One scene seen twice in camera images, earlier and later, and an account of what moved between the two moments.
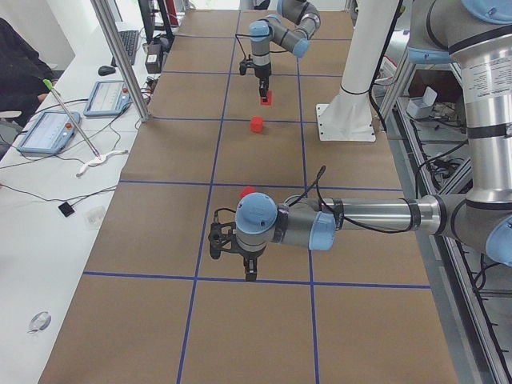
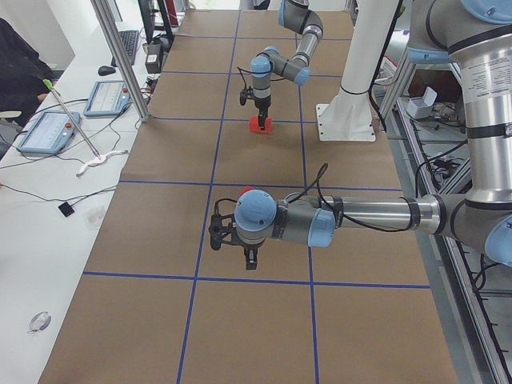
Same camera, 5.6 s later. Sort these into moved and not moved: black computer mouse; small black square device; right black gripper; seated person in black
Moved: right black gripper
Not moved: black computer mouse; seated person in black; small black square device
